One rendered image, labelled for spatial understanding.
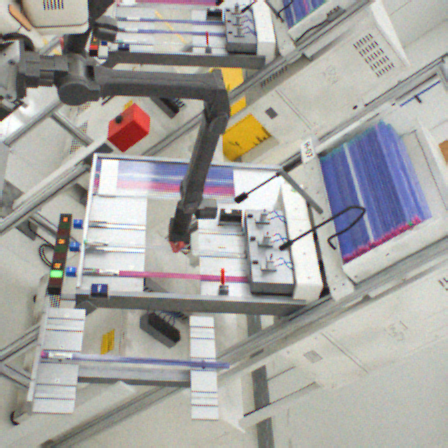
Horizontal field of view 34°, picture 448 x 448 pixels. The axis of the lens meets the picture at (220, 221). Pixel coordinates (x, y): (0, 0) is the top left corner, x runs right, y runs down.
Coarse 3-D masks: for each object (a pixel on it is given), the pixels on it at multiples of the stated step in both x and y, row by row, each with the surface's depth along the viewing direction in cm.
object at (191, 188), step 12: (204, 108) 197; (204, 120) 194; (216, 120) 189; (228, 120) 190; (204, 132) 196; (216, 132) 192; (204, 144) 200; (216, 144) 201; (192, 156) 207; (204, 156) 204; (192, 168) 209; (204, 168) 209; (192, 180) 212; (204, 180) 213; (180, 192) 222; (192, 192) 216
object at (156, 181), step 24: (96, 168) 265; (120, 168) 267; (144, 168) 269; (168, 168) 270; (216, 168) 274; (96, 192) 256; (120, 192) 257; (144, 192) 259; (168, 192) 260; (216, 192) 264
